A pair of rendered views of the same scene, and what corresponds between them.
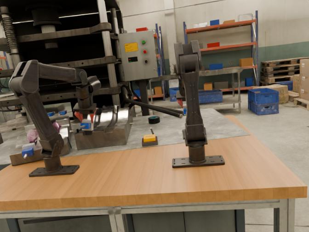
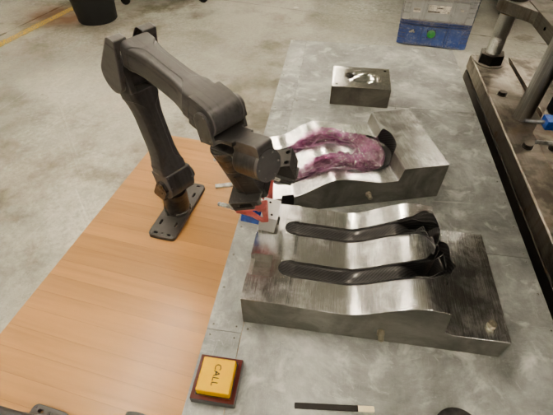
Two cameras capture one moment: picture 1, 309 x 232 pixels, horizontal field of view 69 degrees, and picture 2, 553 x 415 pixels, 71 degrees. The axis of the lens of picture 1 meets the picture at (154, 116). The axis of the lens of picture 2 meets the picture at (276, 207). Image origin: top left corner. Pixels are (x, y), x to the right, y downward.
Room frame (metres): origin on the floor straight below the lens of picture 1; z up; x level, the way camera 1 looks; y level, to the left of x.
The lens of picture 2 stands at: (1.25, -0.21, 1.54)
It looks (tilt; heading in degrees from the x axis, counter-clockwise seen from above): 46 degrees down; 98
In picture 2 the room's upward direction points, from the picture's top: straight up
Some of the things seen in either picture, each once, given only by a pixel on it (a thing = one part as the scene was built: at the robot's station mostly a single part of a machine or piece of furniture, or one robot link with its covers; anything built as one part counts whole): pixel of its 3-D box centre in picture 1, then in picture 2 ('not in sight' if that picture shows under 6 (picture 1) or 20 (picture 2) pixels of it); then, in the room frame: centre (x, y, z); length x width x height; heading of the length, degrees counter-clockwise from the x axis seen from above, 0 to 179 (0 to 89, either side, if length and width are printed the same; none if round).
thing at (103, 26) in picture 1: (54, 47); not in sight; (2.25, 0.87, 1.45); 1.29 x 0.82 x 0.19; 90
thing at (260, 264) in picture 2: (109, 132); (260, 269); (1.15, 0.25, 0.87); 0.05 x 0.05 x 0.04; 0
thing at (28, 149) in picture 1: (27, 153); not in sight; (1.02, 0.62, 0.86); 0.13 x 0.05 x 0.05; 17
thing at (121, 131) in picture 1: (108, 123); (371, 265); (1.37, 0.29, 0.87); 0.50 x 0.26 x 0.14; 0
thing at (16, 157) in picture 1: (45, 136); (336, 158); (1.29, 0.65, 0.86); 0.50 x 0.26 x 0.11; 17
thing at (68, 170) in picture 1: (52, 163); (175, 199); (0.89, 0.45, 0.84); 0.20 x 0.07 x 0.08; 83
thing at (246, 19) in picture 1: (220, 57); not in sight; (7.07, -2.21, 1.14); 2.06 x 0.65 x 2.27; 78
